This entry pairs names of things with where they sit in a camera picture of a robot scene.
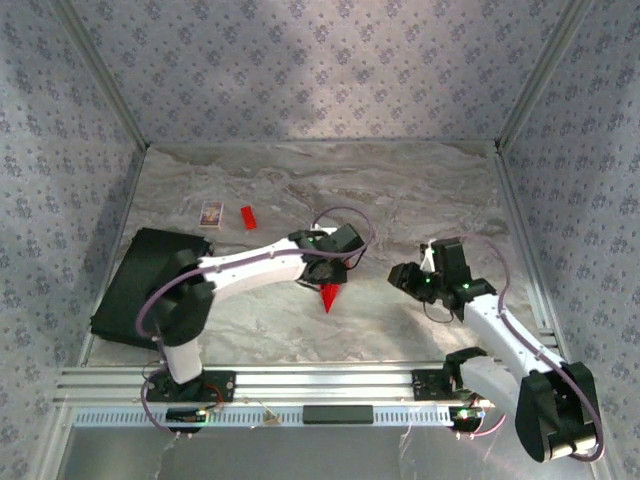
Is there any red cloth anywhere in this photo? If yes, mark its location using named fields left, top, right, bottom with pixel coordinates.
left=319, top=282, right=344, bottom=315

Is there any purple card box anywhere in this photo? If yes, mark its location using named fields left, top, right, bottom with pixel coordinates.
left=198, top=201, right=225, bottom=230

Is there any black rectangular bar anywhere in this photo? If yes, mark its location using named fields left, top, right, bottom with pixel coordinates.
left=302, top=405, right=375, bottom=425

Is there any black mat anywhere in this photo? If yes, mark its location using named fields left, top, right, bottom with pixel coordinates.
left=89, top=227, right=216, bottom=351

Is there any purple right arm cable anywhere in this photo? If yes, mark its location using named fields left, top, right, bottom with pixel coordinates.
left=457, top=234, right=606, bottom=461

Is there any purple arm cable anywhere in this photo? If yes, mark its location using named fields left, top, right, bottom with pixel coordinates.
left=457, top=234, right=606, bottom=461
left=137, top=205, right=375, bottom=441

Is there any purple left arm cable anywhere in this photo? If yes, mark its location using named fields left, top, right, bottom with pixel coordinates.
left=137, top=205, right=375, bottom=441

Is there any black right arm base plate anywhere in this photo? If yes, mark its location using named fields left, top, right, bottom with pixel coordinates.
left=410, top=369, right=496, bottom=401

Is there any aluminium side rail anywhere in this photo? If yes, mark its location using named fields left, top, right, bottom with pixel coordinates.
left=492, top=142, right=571, bottom=364
left=77, top=144, right=151, bottom=369

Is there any aluminium mounting rail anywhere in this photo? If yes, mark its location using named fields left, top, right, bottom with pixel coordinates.
left=52, top=364, right=599, bottom=409

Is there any slotted grey cable duct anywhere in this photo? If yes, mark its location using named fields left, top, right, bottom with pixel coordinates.
left=72, top=405, right=459, bottom=429

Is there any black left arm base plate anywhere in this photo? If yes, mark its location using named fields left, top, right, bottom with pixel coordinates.
left=144, top=370, right=237, bottom=404

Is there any aluminium frame post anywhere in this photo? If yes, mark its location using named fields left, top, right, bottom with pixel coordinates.
left=49, top=0, right=151, bottom=151
left=494, top=0, right=599, bottom=151

